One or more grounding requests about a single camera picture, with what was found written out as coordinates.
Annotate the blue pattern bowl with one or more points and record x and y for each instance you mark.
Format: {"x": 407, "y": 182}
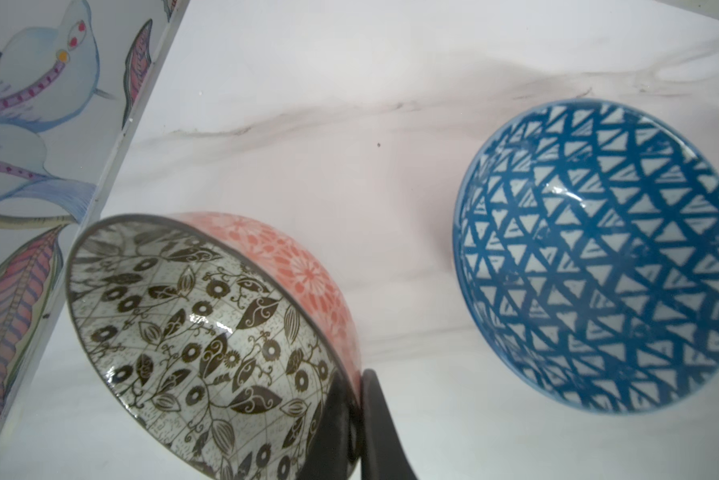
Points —
{"x": 586, "y": 246}

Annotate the green leaf pattern bowl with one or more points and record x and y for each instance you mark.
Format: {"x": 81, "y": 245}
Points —
{"x": 218, "y": 334}

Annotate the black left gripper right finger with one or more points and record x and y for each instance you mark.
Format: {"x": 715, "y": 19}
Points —
{"x": 383, "y": 456}

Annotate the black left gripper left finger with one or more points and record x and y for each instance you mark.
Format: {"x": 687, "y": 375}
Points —
{"x": 332, "y": 454}

